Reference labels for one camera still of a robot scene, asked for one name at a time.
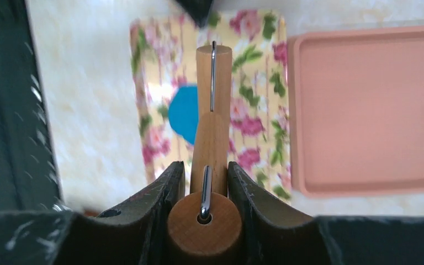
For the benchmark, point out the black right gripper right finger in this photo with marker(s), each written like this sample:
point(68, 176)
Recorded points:
point(276, 233)

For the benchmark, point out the pink rectangular tray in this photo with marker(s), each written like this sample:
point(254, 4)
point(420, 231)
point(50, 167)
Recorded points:
point(356, 101)

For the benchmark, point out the blue dough piece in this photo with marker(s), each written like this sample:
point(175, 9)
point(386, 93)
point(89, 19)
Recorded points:
point(183, 112)

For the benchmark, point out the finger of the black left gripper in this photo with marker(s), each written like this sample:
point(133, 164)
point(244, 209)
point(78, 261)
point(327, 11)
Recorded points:
point(198, 10)

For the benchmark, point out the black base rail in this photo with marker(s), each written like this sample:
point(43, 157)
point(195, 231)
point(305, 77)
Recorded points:
point(28, 174)

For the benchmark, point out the wooden double-ended roller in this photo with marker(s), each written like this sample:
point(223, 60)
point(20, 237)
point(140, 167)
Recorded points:
point(205, 227)

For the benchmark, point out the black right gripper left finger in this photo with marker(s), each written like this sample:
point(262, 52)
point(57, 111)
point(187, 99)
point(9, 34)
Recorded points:
point(132, 232)

